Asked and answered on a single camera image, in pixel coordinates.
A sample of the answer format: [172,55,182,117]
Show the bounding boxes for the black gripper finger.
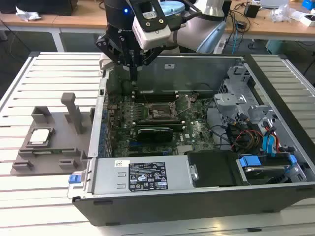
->
[95,33,135,83]
[134,46,163,83]

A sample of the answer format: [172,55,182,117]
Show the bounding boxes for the metal socket cover frame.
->
[172,94,194,117]

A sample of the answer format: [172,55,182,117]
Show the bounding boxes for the silver square CPU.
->
[29,128,52,144]

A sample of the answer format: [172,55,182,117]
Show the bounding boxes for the CPU socket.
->
[147,101,178,119]

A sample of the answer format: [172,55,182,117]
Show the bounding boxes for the long wooden desk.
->
[0,0,315,53]

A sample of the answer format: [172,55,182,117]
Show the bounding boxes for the RAM slot white latches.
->
[133,126,186,131]
[132,121,185,125]
[131,91,180,95]
[132,95,180,99]

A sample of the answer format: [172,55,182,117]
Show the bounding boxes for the black graphics card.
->
[136,126,174,143]

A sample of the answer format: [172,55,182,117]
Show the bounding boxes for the wide black computer box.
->
[0,0,77,15]

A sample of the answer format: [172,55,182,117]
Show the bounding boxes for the silver metal disk bay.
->
[213,61,278,131]

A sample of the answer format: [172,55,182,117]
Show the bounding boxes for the tall black computer tower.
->
[222,0,232,18]

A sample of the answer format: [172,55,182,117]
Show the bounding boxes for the green motherboard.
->
[105,92,218,158]

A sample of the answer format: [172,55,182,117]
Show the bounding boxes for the crumpled white paper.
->
[15,5,42,21]

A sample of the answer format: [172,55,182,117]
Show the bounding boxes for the silver chipset heatsink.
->
[176,145,195,155]

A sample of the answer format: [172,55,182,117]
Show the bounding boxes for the grey plastic parts rack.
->
[11,92,95,177]

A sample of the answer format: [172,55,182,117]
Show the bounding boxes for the small black box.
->
[243,3,261,18]

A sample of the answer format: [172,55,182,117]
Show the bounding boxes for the teal storage box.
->
[265,39,284,55]

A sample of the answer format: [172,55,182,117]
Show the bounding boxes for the green RAM stick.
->
[33,149,62,155]

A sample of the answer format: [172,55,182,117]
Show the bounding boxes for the silver power supply unit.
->
[91,157,190,195]

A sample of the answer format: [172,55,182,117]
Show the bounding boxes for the black plastic air shroud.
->
[185,150,239,189]

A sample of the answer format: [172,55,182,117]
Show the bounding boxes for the silver laptop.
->
[260,0,289,9]

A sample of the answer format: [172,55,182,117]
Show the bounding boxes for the blue case release latch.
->
[68,173,82,184]

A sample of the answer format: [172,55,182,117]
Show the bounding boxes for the clear plastic bag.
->
[267,4,300,23]

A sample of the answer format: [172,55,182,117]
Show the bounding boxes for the black open PC case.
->
[66,52,315,228]

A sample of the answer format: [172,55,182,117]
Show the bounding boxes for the white cardboard box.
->
[296,13,315,27]

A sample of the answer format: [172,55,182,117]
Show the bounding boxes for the hard disk in blue carrier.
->
[236,154,300,185]

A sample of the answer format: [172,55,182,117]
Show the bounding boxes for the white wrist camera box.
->
[132,0,172,50]

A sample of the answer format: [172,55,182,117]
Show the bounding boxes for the thick black wire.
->
[204,98,238,151]

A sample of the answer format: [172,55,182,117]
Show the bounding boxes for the blue hanging cable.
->
[233,24,241,54]

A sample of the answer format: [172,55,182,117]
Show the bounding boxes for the coloured power wire bundle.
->
[232,129,264,151]

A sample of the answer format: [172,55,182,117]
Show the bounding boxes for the red data wire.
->
[263,124,281,154]

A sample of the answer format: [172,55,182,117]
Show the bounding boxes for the blue flat data wire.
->
[261,134,278,158]

